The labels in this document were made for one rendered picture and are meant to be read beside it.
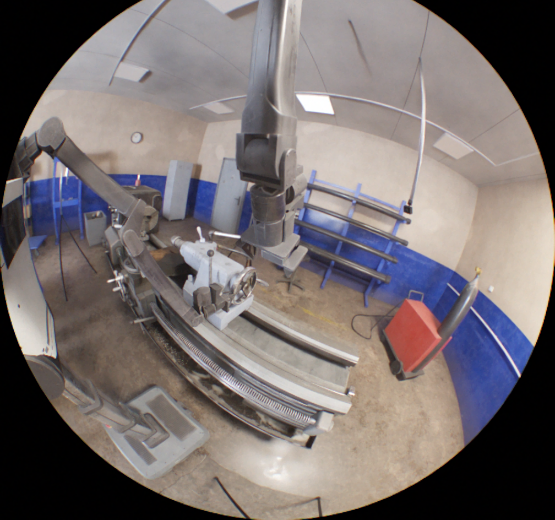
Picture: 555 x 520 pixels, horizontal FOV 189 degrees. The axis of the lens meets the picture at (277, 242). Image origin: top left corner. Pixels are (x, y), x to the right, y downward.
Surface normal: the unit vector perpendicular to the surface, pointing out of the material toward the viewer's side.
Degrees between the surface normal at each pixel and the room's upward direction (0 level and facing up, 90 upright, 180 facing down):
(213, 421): 0
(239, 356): 36
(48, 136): 77
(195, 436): 0
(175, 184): 90
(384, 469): 0
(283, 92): 86
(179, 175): 90
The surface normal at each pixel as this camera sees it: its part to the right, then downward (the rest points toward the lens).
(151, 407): 0.26, -0.92
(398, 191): -0.44, 0.18
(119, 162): 0.86, 0.36
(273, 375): -0.04, -0.64
